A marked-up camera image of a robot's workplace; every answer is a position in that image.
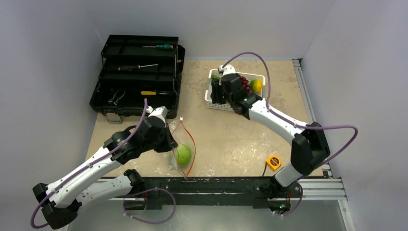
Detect black open toolbox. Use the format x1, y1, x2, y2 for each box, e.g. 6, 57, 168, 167
89, 35, 185, 119

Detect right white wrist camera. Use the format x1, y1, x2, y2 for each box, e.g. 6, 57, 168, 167
218, 64, 236, 77

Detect black pliers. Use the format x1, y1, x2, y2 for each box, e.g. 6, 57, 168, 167
107, 89, 126, 106

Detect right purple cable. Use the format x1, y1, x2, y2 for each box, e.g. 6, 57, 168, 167
222, 51, 359, 218

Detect green handled screwdriver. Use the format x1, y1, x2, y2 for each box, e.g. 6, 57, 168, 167
143, 44, 174, 51

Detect yellow handled screwdriver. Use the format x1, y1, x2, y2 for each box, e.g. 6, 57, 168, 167
140, 91, 176, 96

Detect green yellow mango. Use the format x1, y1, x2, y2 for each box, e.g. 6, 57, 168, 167
250, 79, 263, 94

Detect red grape bunch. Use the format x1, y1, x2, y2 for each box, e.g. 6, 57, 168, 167
239, 76, 252, 93

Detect green cabbage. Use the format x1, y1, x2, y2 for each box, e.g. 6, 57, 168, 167
176, 144, 192, 166

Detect yellow tape measure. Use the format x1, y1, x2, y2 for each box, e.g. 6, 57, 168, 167
266, 155, 281, 171

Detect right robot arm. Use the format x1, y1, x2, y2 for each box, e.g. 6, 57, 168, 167
210, 73, 331, 196

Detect green leafy vegetable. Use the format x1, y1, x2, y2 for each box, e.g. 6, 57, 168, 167
210, 74, 221, 83

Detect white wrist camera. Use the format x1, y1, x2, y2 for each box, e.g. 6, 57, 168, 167
218, 64, 236, 77
147, 106, 168, 122

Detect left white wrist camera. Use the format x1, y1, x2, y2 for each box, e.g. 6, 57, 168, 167
147, 106, 168, 122

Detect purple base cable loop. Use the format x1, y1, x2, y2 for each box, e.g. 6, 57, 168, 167
122, 187, 177, 224

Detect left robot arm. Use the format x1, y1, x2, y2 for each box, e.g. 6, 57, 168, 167
30, 114, 178, 230

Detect clear orange zip bag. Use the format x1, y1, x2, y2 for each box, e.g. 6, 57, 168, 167
167, 116, 196, 180

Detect black yellow screwdriver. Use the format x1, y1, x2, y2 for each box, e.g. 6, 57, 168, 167
117, 64, 158, 71

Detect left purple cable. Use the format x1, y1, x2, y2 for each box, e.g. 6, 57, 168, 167
30, 98, 149, 229

